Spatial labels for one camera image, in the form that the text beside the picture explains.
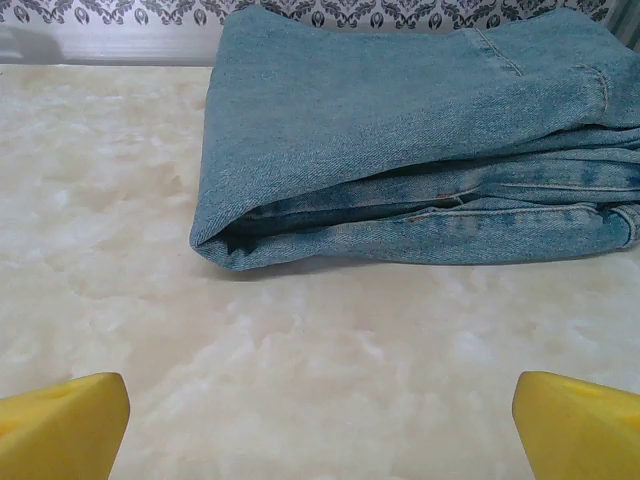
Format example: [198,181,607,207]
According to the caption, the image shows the folded blue denim jeans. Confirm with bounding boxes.
[188,8,640,274]

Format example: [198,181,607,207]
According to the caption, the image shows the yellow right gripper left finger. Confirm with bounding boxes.
[0,371,132,480]

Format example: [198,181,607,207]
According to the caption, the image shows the aluminium table edge rail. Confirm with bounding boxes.
[0,24,224,66]

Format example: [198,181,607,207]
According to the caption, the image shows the aluminium frame post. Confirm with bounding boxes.
[607,0,640,51]

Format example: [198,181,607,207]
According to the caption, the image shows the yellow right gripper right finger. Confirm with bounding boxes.
[514,369,640,480]

